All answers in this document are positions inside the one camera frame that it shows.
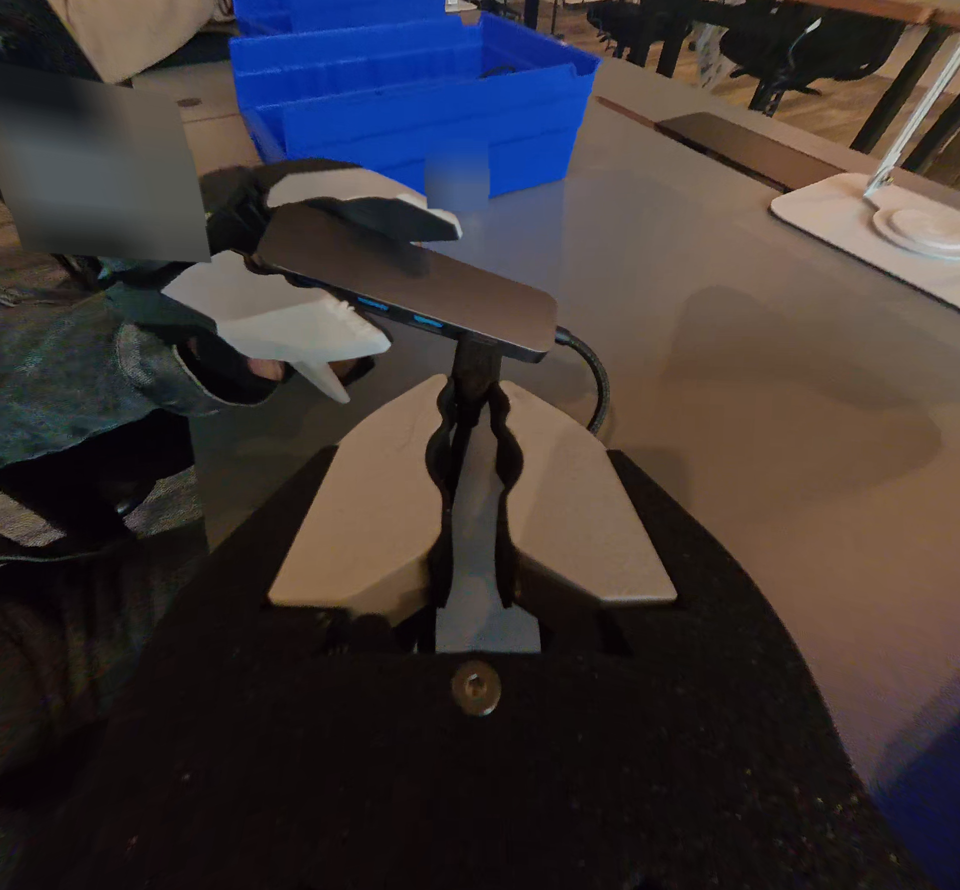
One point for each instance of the large blue plastic bin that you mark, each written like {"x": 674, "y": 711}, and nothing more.
{"x": 420, "y": 102}

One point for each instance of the person's legs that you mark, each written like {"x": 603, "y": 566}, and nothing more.
{"x": 75, "y": 642}

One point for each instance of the black office chair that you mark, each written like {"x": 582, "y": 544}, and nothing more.
{"x": 630, "y": 23}
{"x": 810, "y": 49}

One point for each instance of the dark flat device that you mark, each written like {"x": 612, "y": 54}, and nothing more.
{"x": 750, "y": 147}

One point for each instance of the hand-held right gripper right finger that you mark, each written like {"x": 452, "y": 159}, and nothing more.
{"x": 577, "y": 522}

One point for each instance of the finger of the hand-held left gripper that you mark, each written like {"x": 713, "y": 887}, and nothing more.
{"x": 277, "y": 316}
{"x": 330, "y": 181}

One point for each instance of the blurred blue object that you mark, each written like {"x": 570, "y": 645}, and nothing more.
{"x": 922, "y": 822}

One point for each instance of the white lamp base stand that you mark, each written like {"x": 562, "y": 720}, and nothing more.
{"x": 847, "y": 226}

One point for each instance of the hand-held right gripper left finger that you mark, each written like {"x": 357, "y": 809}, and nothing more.
{"x": 360, "y": 522}

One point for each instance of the person's left forearm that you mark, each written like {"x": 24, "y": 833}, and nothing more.
{"x": 60, "y": 365}

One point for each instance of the grey usb hub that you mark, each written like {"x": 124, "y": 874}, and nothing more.
{"x": 450, "y": 290}

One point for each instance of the person's left hand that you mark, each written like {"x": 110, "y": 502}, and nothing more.
{"x": 270, "y": 369}

